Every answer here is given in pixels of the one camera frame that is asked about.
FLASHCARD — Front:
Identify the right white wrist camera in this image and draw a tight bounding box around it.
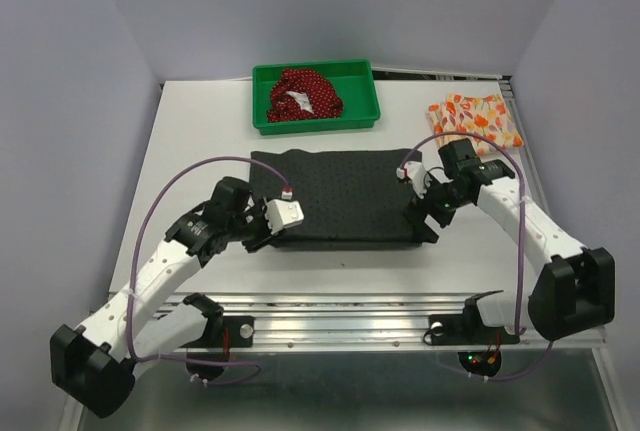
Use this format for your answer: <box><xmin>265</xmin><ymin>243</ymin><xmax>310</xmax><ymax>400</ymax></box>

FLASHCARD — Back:
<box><xmin>396</xmin><ymin>161</ymin><xmax>431</xmax><ymax>199</ymax></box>

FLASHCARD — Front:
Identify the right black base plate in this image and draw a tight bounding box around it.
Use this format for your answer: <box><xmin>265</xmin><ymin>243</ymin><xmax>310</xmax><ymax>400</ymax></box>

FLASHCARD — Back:
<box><xmin>422</xmin><ymin>314</ymin><xmax>520</xmax><ymax>347</ymax></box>

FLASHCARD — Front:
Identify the folded orange floral skirt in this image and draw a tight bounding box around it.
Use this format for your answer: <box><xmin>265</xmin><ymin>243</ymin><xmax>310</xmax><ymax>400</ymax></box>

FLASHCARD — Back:
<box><xmin>426</xmin><ymin>93</ymin><xmax>524</xmax><ymax>150</ymax></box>

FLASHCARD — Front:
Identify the dark grey dotted skirt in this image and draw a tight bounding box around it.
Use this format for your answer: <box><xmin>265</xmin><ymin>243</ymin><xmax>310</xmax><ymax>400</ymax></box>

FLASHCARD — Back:
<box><xmin>251</xmin><ymin>148</ymin><xmax>423</xmax><ymax>251</ymax></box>

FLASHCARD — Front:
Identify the green plastic tray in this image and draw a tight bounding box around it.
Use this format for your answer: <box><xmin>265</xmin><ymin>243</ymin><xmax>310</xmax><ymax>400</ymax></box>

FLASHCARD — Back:
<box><xmin>252</xmin><ymin>59</ymin><xmax>380</xmax><ymax>135</ymax></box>

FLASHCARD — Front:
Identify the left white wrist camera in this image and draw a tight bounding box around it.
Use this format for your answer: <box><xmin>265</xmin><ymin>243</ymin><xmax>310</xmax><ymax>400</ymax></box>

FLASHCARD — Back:
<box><xmin>265</xmin><ymin>199</ymin><xmax>304</xmax><ymax>234</ymax></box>

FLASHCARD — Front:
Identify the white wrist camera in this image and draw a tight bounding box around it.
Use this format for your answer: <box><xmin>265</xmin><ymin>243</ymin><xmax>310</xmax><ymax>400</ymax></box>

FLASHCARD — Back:
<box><xmin>265</xmin><ymin>199</ymin><xmax>304</xmax><ymax>234</ymax></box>
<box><xmin>396</xmin><ymin>161</ymin><xmax>431</xmax><ymax>199</ymax></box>

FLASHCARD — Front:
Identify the aluminium rail frame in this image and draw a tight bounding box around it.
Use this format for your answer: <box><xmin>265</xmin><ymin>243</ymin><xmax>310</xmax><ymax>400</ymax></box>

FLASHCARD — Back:
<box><xmin>60</xmin><ymin>293</ymin><xmax>634</xmax><ymax>430</ymax></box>

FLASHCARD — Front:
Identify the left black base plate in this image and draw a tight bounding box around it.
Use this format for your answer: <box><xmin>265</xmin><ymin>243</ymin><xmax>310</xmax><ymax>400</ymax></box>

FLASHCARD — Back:
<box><xmin>179</xmin><ymin>315</ymin><xmax>255</xmax><ymax>350</ymax></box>

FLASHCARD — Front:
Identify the red polka dot skirt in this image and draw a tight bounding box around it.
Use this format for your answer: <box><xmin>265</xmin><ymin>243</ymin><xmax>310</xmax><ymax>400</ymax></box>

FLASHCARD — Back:
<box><xmin>266</xmin><ymin>68</ymin><xmax>344</xmax><ymax>123</ymax></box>

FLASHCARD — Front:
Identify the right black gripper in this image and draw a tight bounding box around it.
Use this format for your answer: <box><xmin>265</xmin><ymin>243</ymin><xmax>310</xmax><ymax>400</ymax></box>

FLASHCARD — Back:
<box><xmin>403</xmin><ymin>171</ymin><xmax>471</xmax><ymax>243</ymax></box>

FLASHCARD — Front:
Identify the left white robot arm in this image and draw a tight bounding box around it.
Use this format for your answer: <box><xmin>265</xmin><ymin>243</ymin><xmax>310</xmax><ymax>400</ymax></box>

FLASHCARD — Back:
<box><xmin>49</xmin><ymin>177</ymin><xmax>304</xmax><ymax>418</ymax></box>

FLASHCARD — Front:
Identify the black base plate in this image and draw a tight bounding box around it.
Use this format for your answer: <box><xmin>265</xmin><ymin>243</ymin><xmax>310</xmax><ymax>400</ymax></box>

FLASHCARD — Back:
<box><xmin>179</xmin><ymin>315</ymin><xmax>255</xmax><ymax>350</ymax></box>
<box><xmin>422</xmin><ymin>314</ymin><xmax>520</xmax><ymax>347</ymax></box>

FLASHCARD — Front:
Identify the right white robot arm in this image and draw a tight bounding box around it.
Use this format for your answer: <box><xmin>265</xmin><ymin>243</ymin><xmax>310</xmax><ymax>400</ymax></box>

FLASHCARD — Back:
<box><xmin>396</xmin><ymin>132</ymin><xmax>615</xmax><ymax>345</ymax></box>

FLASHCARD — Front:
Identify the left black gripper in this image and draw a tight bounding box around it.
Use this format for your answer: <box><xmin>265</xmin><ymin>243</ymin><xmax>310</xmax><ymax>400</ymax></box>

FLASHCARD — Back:
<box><xmin>227</xmin><ymin>196</ymin><xmax>286</xmax><ymax>253</ymax></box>

